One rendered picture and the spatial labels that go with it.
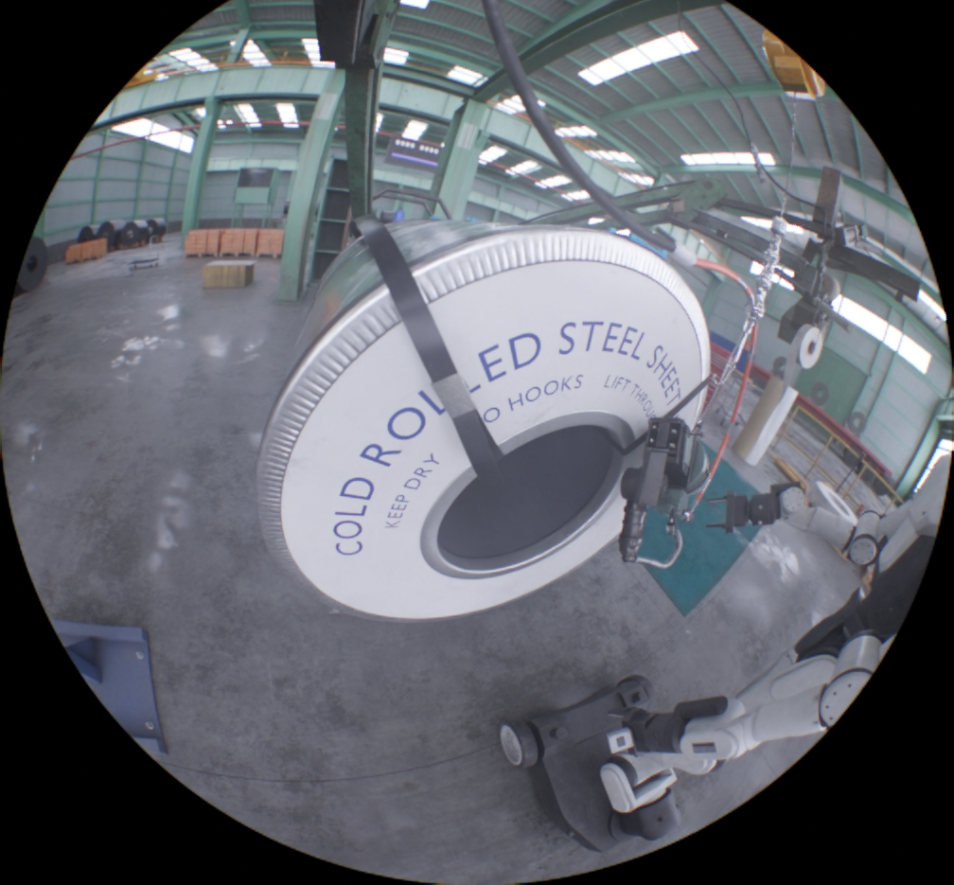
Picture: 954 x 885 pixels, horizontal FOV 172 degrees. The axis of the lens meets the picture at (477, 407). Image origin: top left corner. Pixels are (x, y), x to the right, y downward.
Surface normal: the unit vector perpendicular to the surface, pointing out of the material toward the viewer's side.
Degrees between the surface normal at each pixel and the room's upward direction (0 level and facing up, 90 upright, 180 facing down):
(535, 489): 48
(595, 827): 0
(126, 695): 0
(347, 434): 90
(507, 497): 28
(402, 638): 0
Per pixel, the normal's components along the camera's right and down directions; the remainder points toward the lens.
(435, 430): 0.37, 0.53
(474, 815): 0.26, -0.85
